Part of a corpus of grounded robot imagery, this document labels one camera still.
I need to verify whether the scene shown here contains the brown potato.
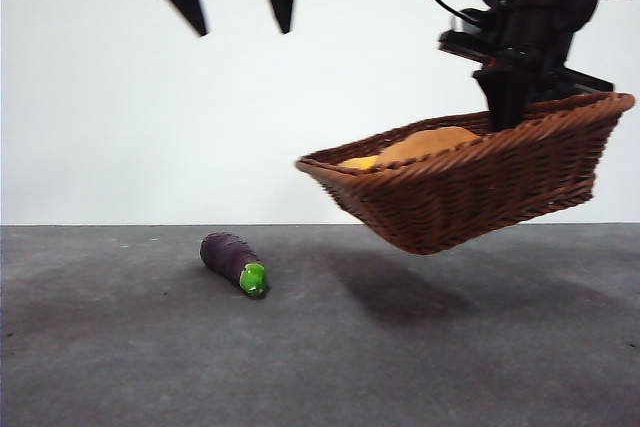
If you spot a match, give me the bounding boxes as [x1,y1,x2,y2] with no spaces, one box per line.
[374,125,484,168]

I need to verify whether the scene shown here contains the brown wicker basket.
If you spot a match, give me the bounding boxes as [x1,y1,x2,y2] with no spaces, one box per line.
[294,91,637,256]

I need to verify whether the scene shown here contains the yellow corn cob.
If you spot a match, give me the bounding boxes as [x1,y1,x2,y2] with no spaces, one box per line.
[338,154,381,172]

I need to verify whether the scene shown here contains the purple eggplant with green stem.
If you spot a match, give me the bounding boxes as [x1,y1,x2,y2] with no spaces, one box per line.
[199,231,266,297]

